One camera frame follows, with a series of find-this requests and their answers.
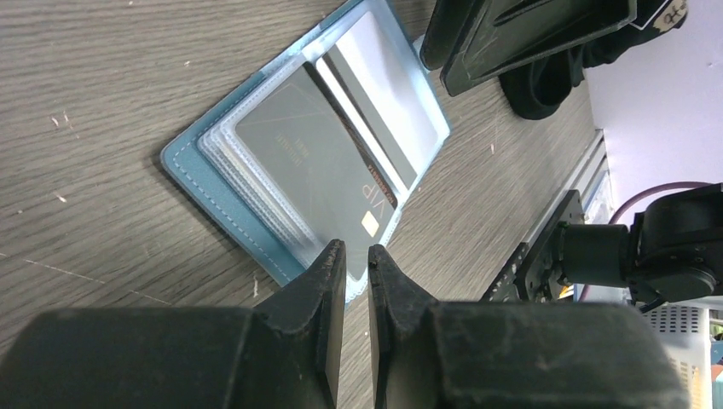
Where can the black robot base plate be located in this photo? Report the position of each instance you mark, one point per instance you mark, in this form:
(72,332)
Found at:
(531,273)

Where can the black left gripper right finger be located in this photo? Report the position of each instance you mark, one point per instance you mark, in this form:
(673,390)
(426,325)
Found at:
(429,353)

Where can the blue leather card holder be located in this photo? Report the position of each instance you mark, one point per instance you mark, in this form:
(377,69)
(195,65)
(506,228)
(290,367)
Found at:
(215,169)

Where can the black t-shirt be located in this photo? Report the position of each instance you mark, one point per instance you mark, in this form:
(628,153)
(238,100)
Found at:
(537,90)

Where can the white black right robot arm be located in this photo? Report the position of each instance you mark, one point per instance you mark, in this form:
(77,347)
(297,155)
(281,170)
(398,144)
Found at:
(671,253)

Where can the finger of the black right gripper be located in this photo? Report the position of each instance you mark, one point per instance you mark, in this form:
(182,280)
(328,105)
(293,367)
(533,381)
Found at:
(446,27)
(509,34)

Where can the aluminium frame rail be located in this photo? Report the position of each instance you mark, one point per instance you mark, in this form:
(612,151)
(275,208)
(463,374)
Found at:
(591,178)

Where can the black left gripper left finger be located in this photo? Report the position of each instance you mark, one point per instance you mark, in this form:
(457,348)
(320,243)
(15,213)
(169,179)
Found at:
(282,353)

